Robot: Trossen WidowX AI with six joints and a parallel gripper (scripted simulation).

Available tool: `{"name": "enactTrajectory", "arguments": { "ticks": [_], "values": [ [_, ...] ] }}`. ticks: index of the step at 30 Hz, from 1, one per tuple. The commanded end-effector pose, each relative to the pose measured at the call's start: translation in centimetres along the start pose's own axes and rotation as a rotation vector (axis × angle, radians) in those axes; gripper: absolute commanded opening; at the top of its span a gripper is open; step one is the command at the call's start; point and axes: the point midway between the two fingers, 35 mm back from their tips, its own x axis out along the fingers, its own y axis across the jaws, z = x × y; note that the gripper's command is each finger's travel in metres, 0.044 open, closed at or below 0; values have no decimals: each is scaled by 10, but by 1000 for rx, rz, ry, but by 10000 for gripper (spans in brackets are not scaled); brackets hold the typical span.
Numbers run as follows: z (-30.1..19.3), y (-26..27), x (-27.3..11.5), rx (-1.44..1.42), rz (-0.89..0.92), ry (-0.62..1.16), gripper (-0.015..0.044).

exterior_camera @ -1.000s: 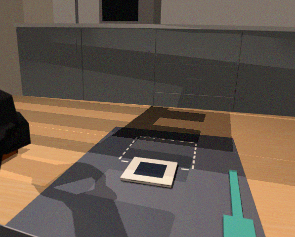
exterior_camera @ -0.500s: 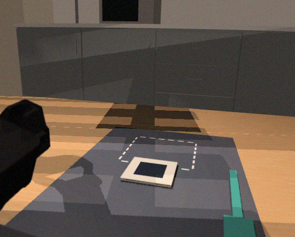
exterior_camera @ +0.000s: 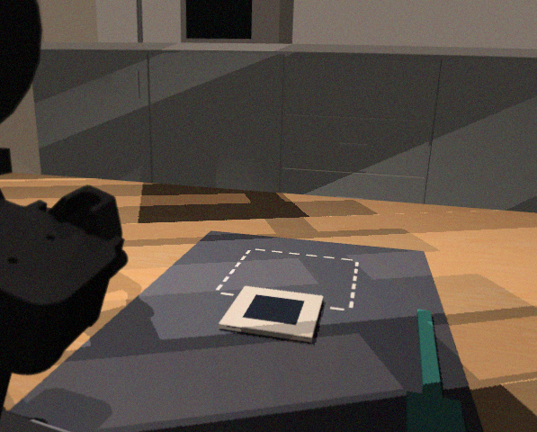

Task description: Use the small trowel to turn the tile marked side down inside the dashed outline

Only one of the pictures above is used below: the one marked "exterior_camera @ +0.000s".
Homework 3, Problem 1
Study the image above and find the beige square tile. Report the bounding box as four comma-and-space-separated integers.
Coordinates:
219, 286, 324, 343

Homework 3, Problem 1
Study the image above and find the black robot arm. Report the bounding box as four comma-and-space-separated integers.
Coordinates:
0, 0, 129, 375

